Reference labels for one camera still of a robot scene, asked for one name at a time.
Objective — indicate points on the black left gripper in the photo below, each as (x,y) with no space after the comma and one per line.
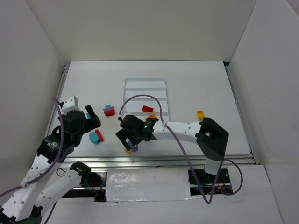
(92,119)

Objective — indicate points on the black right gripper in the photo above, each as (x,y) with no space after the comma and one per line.
(126,136)

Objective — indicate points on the purple flower lego brick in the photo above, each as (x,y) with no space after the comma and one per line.
(134,148)

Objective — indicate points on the yellow rounded lego brick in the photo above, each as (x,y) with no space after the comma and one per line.
(152,116)

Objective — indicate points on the red curved lego brick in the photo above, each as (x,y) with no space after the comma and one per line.
(147,109)

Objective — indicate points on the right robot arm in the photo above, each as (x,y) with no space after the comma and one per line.
(211,138)

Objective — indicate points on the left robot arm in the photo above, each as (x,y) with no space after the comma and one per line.
(32,198)

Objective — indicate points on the teal rounded lego brick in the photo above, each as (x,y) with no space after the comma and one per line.
(94,138)

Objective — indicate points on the red cloud lego brick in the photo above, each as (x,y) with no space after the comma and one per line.
(99,135)

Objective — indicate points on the red lego brick in stack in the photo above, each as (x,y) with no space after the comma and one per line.
(109,113)

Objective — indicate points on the white divided sorting tray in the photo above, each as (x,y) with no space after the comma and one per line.
(151,92)

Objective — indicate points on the silver foil cover plate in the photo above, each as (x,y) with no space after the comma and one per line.
(147,185)

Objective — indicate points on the yellow flat lego plate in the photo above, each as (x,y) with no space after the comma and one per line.
(200,115)

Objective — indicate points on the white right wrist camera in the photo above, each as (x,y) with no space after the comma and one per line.
(121,116)

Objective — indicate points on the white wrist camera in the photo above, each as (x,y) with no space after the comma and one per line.
(70,104)
(121,116)

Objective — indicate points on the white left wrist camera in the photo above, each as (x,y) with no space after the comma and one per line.
(70,104)

